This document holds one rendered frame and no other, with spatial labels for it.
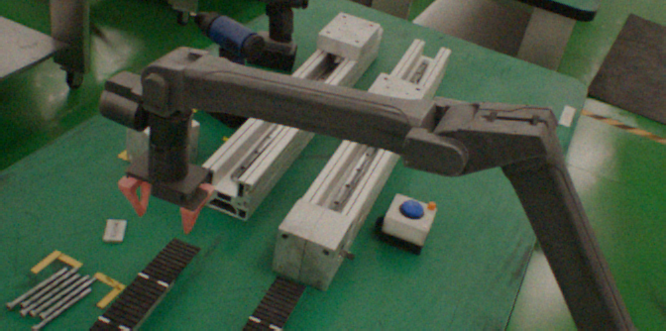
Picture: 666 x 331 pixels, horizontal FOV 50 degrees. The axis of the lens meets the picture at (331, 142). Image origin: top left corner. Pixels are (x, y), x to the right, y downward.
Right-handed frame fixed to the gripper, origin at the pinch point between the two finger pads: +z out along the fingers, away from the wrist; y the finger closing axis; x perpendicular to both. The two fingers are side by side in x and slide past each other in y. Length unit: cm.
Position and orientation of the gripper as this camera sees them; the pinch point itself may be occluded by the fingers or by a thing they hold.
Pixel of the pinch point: (165, 218)
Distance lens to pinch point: 109.5
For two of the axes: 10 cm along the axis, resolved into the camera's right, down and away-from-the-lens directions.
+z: -1.7, 8.2, 5.5
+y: -9.3, -3.2, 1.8
